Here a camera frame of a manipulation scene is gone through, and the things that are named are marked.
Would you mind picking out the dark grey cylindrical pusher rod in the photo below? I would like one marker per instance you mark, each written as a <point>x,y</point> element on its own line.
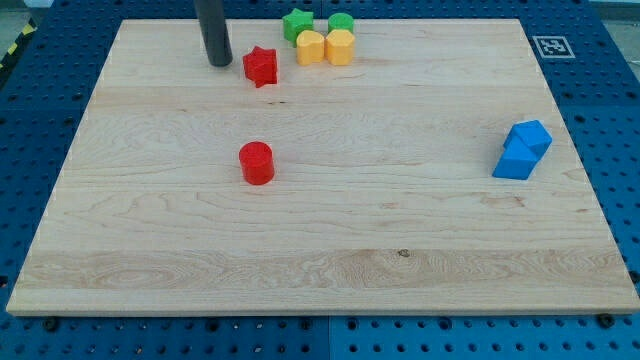
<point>214,31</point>

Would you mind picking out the red star block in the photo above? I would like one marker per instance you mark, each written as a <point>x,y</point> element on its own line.
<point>261,66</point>

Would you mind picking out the green star block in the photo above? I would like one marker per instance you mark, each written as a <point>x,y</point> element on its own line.
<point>295,22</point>

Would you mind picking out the yellow heart block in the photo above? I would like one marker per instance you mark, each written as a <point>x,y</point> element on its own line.
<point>310,47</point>

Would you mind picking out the green cylinder block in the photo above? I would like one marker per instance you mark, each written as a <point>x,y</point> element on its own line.
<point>340,21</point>

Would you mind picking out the yellow hexagon block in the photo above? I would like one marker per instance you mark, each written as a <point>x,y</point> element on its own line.
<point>339,47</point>

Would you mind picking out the red cylinder block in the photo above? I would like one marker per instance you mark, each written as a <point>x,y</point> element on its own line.
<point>256,161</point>

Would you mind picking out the light wooden board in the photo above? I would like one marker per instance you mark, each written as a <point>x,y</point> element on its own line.
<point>382,202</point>

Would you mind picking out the white fiducial marker tag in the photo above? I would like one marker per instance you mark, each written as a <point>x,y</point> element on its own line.
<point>553,47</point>

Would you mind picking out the blue wedge block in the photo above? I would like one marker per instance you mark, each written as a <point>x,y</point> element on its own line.
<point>516,162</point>

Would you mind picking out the blue cube block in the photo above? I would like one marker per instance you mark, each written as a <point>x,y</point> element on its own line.
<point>534,136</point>

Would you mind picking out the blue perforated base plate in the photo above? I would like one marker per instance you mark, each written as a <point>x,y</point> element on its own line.
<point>47,92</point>

